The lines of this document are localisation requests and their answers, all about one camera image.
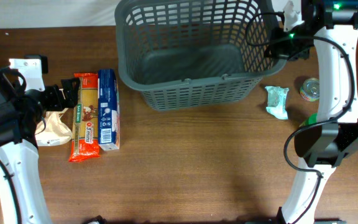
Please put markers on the grey plastic mesh basket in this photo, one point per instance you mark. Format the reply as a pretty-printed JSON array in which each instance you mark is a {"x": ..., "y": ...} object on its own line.
[{"x": 183, "y": 54}]

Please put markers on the green lid glass jar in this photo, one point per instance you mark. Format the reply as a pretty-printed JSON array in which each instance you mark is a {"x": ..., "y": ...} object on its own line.
[{"x": 309, "y": 121}]

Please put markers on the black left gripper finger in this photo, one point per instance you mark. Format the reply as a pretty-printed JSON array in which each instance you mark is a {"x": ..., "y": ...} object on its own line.
[
  {"x": 70, "y": 100},
  {"x": 71, "y": 85}
]

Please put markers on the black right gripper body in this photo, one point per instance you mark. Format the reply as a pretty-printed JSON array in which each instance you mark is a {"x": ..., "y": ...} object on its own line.
[{"x": 291, "y": 49}]

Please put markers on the light green packet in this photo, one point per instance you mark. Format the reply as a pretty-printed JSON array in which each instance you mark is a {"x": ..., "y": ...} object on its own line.
[{"x": 276, "y": 101}]

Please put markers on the San Remo spaghetti packet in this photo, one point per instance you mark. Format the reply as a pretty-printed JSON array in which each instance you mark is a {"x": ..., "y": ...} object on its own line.
[{"x": 84, "y": 143}]

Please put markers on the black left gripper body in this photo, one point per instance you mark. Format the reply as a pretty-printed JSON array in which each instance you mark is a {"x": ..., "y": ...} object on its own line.
[{"x": 50, "y": 99}]

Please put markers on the small tin can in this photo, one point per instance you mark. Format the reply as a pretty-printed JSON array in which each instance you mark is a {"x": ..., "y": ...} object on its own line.
[{"x": 309, "y": 90}]

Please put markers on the dark blue cardboard box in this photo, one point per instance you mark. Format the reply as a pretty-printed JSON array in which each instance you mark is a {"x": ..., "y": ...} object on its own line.
[{"x": 108, "y": 111}]

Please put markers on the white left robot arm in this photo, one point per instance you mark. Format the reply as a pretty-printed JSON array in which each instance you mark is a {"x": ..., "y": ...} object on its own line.
[{"x": 24, "y": 98}]

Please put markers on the beige food pouch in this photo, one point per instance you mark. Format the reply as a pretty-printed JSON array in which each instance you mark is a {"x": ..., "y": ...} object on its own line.
[{"x": 55, "y": 132}]

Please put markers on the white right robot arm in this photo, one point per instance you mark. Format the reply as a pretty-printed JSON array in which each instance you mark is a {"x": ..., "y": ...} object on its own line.
[{"x": 332, "y": 29}]

